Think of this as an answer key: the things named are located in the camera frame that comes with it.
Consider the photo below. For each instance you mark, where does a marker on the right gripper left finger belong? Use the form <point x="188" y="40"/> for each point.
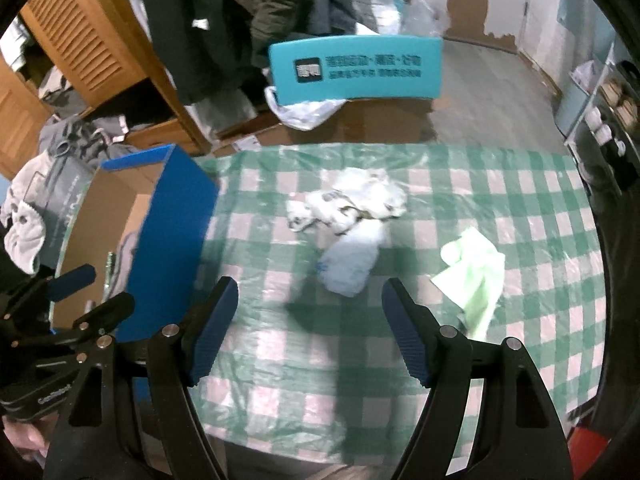
<point x="130" y="415"/>

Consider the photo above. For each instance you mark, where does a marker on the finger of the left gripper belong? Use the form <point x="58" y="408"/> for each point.
<point x="105" y="318"/>
<point x="26" y="306"/>

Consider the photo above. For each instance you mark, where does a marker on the grey fabric cushion cover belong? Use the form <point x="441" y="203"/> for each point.
<point x="126" y="253"/>

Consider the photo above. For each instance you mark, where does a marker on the green sparkly knitted cloth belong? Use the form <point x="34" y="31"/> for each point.
<point x="111" y="271"/>

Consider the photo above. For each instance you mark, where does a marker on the white patterned cloth bundle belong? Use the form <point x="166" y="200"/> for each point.
<point x="356" y="194"/>

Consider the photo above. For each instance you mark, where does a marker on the person's left hand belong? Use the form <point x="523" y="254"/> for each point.
<point x="30" y="439"/>

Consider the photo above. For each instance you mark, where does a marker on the red box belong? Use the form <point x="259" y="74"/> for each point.
<point x="586" y="448"/>

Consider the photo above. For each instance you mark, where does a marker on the grey printed bag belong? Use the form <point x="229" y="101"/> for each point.
<point x="43" y="197"/>

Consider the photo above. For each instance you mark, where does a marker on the blue cardboard box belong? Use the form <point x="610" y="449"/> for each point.
<point x="160" y="202"/>

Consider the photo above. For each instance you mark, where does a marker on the light green folded cloth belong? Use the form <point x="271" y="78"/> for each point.
<point x="473" y="279"/>

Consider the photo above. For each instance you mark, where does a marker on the white plastic bag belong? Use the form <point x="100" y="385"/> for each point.
<point x="303" y="116"/>

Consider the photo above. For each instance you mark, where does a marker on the dark hanging jacket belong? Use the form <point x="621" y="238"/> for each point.
<point x="218" y="45"/>

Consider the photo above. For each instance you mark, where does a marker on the grey shoe rack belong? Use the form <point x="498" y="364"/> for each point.
<point x="604" y="141"/>

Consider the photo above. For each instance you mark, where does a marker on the light blue bin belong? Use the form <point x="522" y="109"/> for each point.
<point x="571" y="104"/>

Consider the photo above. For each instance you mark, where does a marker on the teal sign board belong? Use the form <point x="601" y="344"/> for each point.
<point x="354" y="67"/>

